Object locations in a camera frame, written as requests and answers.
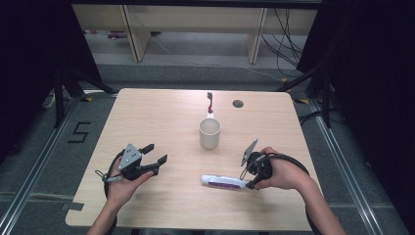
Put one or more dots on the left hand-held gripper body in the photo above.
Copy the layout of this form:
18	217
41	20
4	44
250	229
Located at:
130	160

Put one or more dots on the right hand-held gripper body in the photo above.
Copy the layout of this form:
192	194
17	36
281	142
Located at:
259	164

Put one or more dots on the white toothpaste tube purple label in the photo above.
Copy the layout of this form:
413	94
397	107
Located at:
221	182

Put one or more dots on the white cup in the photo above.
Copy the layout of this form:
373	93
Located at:
208	141

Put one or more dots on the pink and grey toothbrush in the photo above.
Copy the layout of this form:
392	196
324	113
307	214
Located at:
210	104

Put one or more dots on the person's right hand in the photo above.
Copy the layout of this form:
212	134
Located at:
287	174

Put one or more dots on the person's left hand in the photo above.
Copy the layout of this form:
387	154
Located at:
122	191

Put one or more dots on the round dark table grommet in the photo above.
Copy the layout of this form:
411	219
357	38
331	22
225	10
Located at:
238	103

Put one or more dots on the grey tape piece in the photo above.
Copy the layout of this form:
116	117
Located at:
73	206

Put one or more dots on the black metal stand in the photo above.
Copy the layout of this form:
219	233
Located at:
326	101
59	98

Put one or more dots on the light wooden bench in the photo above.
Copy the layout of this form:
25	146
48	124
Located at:
140	36

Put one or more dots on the black curtain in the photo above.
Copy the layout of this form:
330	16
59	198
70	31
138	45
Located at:
29	65
375	81

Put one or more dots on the metal floor rail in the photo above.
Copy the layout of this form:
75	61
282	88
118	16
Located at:
345	169
36	169

